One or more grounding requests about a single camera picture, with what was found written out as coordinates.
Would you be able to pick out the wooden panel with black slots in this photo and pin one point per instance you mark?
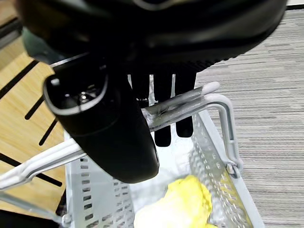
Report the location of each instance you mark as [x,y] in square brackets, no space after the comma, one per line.
[19,99]

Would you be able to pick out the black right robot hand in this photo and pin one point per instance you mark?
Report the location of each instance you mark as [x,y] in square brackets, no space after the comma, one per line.
[166,35]

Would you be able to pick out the white perforated metal basket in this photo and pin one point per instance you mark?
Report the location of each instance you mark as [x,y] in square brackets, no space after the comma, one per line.
[209,152]

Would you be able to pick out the yellow leafy vegetable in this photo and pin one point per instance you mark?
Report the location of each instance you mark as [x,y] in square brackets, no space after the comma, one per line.
[180,204]

